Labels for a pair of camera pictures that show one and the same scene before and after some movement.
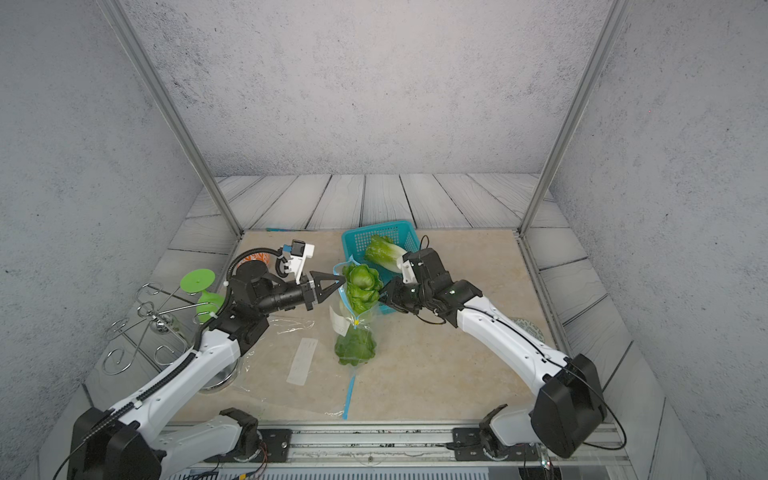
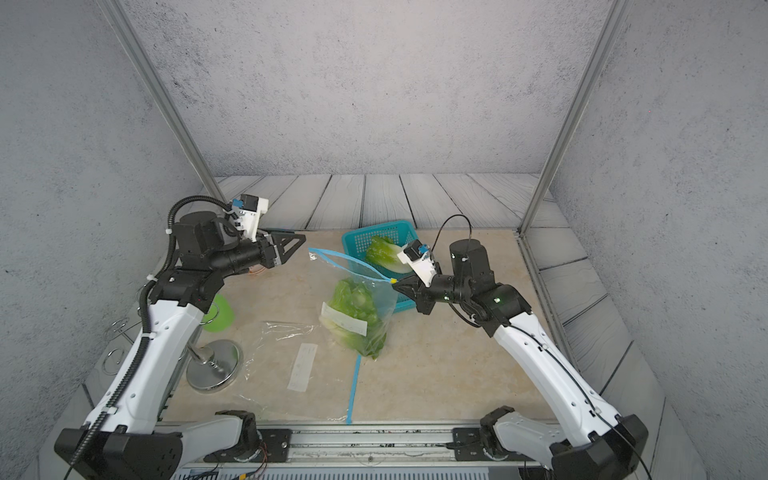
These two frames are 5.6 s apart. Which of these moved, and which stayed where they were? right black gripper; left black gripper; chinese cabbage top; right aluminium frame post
Moved: right black gripper; left black gripper
Stayed: chinese cabbage top; right aluminium frame post
